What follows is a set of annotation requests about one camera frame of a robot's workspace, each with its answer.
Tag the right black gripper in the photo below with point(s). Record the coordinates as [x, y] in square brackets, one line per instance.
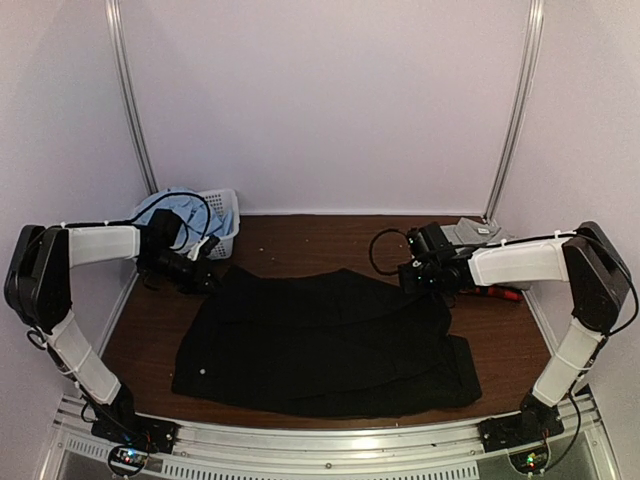
[407, 281]

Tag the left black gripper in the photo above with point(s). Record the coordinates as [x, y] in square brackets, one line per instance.
[196, 281]

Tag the black long sleeve shirt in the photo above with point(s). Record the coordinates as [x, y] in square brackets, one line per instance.
[334, 345]

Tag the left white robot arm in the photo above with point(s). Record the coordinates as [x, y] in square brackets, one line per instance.
[38, 288]

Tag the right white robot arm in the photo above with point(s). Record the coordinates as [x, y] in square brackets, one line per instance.
[576, 284]

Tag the grey folded button shirt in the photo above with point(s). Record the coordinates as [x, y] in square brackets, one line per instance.
[468, 231]

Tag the red black plaid shirt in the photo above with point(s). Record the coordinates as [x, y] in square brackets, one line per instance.
[499, 292]

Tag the light blue shirt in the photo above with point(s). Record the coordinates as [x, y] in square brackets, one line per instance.
[185, 210]

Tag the white plastic basket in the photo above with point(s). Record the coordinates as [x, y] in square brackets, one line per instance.
[220, 215]

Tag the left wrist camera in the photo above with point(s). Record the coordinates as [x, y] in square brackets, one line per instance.
[203, 248]

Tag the right aluminium frame post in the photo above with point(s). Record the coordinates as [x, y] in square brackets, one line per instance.
[528, 66]

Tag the aluminium frame post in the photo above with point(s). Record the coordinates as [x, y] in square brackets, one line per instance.
[126, 85]
[528, 66]

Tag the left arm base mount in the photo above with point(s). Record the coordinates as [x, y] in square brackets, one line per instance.
[136, 438]

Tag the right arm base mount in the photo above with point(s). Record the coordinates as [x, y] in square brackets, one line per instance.
[524, 434]

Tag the left aluminium frame post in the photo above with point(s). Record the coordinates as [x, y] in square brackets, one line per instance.
[126, 85]

